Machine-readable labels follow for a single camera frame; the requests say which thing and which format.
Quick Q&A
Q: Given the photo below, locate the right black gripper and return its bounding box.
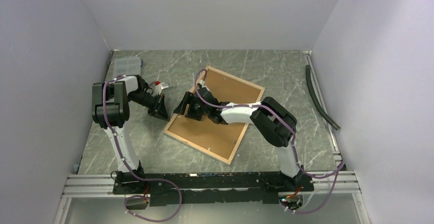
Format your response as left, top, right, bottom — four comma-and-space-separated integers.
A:
173, 92, 210, 121

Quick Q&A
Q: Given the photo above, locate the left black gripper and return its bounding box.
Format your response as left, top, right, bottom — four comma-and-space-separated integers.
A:
128, 91, 170, 122

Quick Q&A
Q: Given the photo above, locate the brown backing board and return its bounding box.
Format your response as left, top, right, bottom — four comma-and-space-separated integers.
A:
164, 66, 265, 165

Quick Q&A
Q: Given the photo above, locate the white wooden picture frame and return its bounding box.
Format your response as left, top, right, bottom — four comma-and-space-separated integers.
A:
163, 66, 265, 165

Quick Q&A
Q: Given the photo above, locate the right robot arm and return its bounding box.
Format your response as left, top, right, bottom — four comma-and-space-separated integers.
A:
173, 86, 302, 191

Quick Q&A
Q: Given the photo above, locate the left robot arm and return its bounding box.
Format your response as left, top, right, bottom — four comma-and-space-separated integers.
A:
92, 75, 169, 193

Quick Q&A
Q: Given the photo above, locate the clear plastic compartment box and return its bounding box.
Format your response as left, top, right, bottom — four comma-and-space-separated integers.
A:
113, 56, 143, 78

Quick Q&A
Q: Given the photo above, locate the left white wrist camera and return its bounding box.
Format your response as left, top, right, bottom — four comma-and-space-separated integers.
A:
149, 81, 169, 95

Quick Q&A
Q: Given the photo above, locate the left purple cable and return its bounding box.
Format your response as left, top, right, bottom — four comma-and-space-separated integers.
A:
101, 75, 183, 223

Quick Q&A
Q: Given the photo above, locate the black corrugated hose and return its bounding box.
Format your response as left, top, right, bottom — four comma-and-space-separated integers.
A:
305, 64, 341, 130

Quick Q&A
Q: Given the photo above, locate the aluminium extrusion rail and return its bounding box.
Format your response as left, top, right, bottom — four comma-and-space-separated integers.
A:
54, 171, 372, 224

